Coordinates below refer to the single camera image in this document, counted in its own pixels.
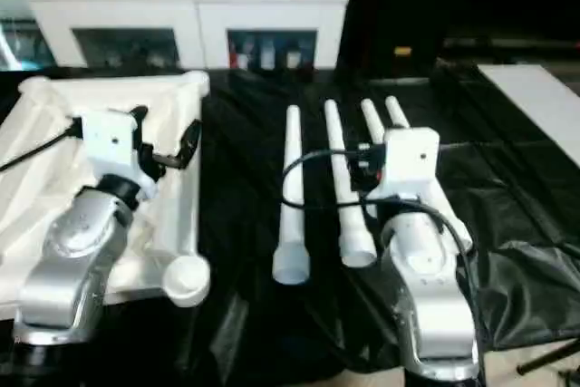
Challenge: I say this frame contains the white plastic table top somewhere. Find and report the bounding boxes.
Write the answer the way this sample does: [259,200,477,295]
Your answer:
[0,70,211,320]

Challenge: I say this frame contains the black work mat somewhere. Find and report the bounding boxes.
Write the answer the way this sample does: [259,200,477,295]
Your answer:
[0,65,580,383]

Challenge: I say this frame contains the white low cabinet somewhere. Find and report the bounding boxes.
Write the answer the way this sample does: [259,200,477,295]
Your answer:
[27,0,350,71]

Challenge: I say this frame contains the white flat board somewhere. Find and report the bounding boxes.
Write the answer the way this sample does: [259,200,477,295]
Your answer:
[476,63,580,166]

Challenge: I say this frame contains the black folding stand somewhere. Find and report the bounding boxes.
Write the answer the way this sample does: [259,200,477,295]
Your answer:
[517,337,580,377]

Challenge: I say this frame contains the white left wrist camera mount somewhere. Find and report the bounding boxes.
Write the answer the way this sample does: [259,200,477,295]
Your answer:
[71,111,155,198]

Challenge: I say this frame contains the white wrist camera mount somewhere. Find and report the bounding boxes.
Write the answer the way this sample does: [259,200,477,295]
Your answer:
[71,111,155,198]
[370,129,440,205]

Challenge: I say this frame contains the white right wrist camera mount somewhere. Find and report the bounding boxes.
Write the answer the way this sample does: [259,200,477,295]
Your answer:
[370,129,440,205]

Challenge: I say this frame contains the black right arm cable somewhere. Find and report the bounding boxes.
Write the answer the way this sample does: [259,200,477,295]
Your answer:
[281,150,472,315]

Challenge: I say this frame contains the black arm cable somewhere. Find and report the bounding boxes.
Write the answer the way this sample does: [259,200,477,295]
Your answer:
[281,150,472,315]
[0,124,82,175]

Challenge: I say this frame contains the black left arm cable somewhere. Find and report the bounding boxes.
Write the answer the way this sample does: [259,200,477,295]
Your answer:
[0,124,82,175]

